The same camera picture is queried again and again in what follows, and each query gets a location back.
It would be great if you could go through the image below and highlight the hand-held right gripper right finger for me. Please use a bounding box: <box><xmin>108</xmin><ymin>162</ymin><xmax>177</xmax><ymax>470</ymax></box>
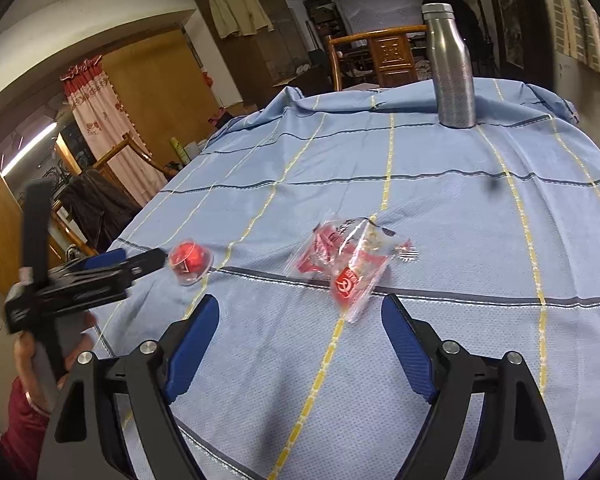
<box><xmin>381</xmin><ymin>292</ymin><xmax>566</xmax><ymax>480</ymax></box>

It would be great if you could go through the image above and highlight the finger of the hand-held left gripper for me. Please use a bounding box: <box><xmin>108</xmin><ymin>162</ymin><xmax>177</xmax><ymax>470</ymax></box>
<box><xmin>114</xmin><ymin>249</ymin><xmax>169</xmax><ymax>287</ymax></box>
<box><xmin>75</xmin><ymin>249</ymin><xmax>129</xmax><ymax>269</ymax></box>

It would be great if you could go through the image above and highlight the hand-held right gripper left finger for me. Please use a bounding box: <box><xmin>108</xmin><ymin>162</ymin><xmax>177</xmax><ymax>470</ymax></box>
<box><xmin>37</xmin><ymin>294</ymin><xmax>221</xmax><ymax>480</ymax></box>

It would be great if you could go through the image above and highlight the red jelly cup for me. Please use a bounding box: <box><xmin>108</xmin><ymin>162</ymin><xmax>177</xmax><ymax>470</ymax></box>
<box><xmin>167</xmin><ymin>241</ymin><xmax>215</xmax><ymax>286</ymax></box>

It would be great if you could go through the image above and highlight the clear red-print plastic wrapper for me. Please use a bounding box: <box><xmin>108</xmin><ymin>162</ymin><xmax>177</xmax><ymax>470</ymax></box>
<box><xmin>285</xmin><ymin>214</ymin><xmax>421</xmax><ymax>324</ymax></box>

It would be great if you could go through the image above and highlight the person's left forearm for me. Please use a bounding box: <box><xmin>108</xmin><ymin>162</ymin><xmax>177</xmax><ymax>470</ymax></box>
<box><xmin>0</xmin><ymin>375</ymin><xmax>56</xmax><ymax>480</ymax></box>

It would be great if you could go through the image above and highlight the dark jacket on armchair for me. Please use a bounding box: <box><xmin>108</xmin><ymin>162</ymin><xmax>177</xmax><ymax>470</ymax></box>
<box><xmin>60</xmin><ymin>169</ymin><xmax>144</xmax><ymax>253</ymax></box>

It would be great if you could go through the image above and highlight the round-back wooden armchair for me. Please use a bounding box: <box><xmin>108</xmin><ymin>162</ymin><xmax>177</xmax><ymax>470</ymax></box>
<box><xmin>50</xmin><ymin>132</ymin><xmax>181</xmax><ymax>261</ymax></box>

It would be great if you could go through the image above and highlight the green spray can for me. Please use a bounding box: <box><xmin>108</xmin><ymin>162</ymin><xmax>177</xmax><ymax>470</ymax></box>
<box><xmin>170</xmin><ymin>137</ymin><xmax>191</xmax><ymax>166</ymax></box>

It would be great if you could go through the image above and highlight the blue checked tablecloth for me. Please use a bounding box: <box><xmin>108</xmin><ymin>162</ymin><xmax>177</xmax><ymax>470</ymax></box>
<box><xmin>87</xmin><ymin>77</ymin><xmax>600</xmax><ymax>480</ymax></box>

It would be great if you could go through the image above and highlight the pink floral curtain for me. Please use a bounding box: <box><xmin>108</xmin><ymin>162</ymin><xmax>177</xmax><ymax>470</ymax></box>
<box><xmin>62</xmin><ymin>57</ymin><xmax>169</xmax><ymax>208</ymax></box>

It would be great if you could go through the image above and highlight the brown wooden wardrobe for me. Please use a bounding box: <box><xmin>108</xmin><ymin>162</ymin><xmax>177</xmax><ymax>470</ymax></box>
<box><xmin>192</xmin><ymin>0</ymin><xmax>312</xmax><ymax>111</ymax></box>

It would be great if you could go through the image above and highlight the beige hanging jacket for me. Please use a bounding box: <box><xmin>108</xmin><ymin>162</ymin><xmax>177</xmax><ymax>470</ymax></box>
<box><xmin>207</xmin><ymin>0</ymin><xmax>276</xmax><ymax>40</ymax></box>

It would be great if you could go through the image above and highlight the steel water bottle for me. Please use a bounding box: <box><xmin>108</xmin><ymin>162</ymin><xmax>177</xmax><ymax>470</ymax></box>
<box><xmin>421</xmin><ymin>2</ymin><xmax>477</xmax><ymax>128</ymax></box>

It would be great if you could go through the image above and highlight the carved wooden chair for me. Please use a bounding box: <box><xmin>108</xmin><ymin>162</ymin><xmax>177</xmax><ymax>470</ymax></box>
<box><xmin>326</xmin><ymin>25</ymin><xmax>431</xmax><ymax>93</ymax></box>

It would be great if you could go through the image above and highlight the black jacket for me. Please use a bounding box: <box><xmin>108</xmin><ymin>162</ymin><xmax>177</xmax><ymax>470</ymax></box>
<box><xmin>422</xmin><ymin>0</ymin><xmax>484</xmax><ymax>79</ymax></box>

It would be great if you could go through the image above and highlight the white dust sheet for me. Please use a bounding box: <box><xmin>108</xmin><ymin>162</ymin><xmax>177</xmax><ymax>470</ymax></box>
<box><xmin>332</xmin><ymin>0</ymin><xmax>428</xmax><ymax>36</ymax></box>

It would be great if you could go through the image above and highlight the dark framed picture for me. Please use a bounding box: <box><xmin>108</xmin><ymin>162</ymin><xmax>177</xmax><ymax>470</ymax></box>
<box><xmin>482</xmin><ymin>0</ymin><xmax>527</xmax><ymax>69</ymax></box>

